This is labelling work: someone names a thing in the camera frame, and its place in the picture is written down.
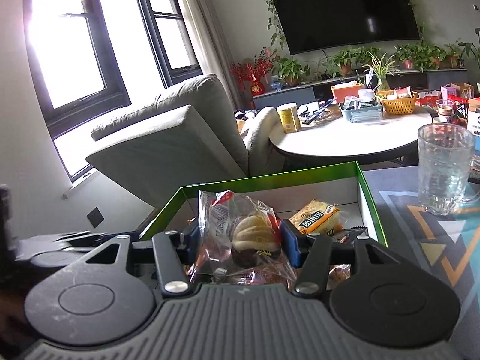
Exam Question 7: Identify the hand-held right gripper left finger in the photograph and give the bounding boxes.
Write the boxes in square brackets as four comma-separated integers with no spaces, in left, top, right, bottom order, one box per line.
[71,225,200,297]

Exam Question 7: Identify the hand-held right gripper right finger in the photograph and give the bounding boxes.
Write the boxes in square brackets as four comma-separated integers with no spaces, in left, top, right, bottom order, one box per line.
[279,219,413,296]

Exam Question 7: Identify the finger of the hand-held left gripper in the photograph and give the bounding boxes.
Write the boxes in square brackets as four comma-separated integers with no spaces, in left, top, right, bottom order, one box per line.
[64,232,130,251]

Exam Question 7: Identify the orange bread packet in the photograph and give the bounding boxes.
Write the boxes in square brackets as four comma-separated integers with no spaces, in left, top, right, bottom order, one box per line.
[289,199,344,235]

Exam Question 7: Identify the clear red white bun bag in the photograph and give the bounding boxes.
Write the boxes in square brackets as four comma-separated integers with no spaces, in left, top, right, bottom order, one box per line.
[187,189,301,294]

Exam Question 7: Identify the clear bag brown buns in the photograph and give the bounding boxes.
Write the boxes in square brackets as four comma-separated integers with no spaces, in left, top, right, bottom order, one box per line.
[329,264,352,290]

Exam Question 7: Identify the green cardboard box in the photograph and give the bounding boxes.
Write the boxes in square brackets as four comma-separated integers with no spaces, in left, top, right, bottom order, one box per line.
[137,161,389,271]

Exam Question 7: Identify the small dark snack packet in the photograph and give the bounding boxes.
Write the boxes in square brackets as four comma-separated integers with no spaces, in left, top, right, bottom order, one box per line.
[332,226,370,245]

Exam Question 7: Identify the grey armchair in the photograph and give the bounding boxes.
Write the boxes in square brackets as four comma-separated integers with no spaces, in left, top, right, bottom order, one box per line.
[85,74,282,208]

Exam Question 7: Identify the round white table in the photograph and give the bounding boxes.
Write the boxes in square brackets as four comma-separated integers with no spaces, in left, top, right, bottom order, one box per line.
[269,101,435,166]

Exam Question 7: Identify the yellow can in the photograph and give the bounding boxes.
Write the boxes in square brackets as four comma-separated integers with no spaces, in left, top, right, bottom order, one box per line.
[277,104,302,134]

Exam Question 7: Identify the teal patterned table mat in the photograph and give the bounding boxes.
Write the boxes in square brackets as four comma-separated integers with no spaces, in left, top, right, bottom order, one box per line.
[362,165,480,346]

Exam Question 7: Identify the blue plastic basket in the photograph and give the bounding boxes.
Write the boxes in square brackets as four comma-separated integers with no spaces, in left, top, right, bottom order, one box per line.
[339,99,384,124]

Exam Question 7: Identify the orange box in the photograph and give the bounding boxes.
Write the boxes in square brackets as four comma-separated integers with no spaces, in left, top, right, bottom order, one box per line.
[331,82,362,103]

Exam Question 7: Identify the clear glass mug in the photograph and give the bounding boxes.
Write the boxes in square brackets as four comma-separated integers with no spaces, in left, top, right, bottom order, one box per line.
[417,123,480,217]

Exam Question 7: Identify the orange woven basket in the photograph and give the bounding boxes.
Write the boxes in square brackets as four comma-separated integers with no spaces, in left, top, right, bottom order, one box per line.
[376,90,418,115]

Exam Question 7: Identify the green potted plant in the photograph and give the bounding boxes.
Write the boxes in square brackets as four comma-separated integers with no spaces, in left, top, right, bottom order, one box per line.
[273,57,309,86]
[330,49,357,76]
[394,44,422,70]
[444,41,464,69]
[420,43,447,70]
[354,46,381,64]

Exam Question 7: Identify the red flower arrangement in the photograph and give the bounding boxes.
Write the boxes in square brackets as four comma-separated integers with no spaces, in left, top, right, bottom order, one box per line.
[230,47,276,97]

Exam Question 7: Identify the spider plant in vase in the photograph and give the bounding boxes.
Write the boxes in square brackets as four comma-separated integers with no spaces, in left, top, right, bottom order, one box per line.
[363,52,398,92]

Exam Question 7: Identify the large black framed window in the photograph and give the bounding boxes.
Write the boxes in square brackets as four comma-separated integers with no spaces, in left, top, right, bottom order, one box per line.
[22,0,133,181]

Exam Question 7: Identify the clear plastic cup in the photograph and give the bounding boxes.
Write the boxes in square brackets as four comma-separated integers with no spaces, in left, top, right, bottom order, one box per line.
[435,99,455,118]

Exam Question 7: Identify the beige curtain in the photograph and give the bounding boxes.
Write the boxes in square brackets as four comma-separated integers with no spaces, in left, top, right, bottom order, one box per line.
[176,0,245,110]

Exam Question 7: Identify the narrow black framed window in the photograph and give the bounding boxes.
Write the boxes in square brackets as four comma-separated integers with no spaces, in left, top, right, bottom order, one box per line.
[131,0,204,88]

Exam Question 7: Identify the white labelled box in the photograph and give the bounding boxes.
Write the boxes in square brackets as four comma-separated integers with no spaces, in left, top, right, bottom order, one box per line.
[467,99,480,136]

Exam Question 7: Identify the tall leafy plant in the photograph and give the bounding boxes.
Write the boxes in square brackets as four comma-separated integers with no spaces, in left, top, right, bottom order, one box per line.
[459,26,480,61]

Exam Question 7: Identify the dark wall socket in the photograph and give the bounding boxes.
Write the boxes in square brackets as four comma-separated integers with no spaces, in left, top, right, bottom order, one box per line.
[87,207,105,229]

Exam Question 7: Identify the black wall television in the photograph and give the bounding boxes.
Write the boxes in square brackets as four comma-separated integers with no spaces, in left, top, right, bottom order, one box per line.
[272,0,421,55]

